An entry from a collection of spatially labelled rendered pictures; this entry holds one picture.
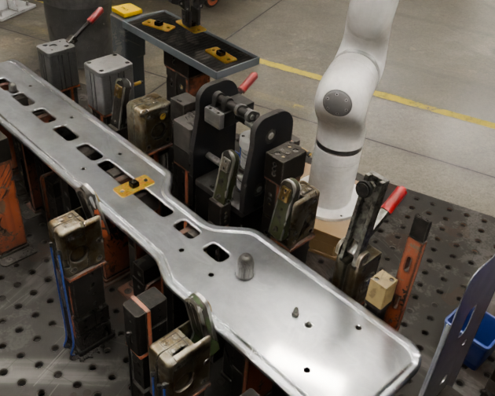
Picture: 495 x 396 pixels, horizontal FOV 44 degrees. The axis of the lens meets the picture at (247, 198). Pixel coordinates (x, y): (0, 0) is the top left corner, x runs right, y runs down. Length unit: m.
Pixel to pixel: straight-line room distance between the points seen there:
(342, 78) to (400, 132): 2.28
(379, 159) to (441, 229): 1.56
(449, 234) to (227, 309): 0.90
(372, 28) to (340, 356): 0.69
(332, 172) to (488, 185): 1.90
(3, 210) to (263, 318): 0.76
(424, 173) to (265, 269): 2.26
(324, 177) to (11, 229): 0.78
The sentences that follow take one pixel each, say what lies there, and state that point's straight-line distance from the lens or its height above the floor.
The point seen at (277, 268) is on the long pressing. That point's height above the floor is 1.00.
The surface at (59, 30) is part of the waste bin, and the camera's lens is 4.01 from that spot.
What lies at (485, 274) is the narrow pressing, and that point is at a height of 1.31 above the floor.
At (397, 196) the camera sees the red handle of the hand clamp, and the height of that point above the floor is 1.14.
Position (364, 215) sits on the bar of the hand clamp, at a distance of 1.06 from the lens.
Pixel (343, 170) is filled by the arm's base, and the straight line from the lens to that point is 1.55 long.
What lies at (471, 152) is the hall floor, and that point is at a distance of 3.60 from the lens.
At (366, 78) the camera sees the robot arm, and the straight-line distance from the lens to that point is 1.40.
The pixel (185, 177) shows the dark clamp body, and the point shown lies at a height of 0.93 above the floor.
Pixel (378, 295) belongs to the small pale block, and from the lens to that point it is 1.07.
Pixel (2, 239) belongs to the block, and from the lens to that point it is 1.61.
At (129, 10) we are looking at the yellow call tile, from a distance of 1.75.
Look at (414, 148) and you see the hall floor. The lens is 3.51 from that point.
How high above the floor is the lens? 1.79
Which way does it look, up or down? 38 degrees down
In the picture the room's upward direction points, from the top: 5 degrees clockwise
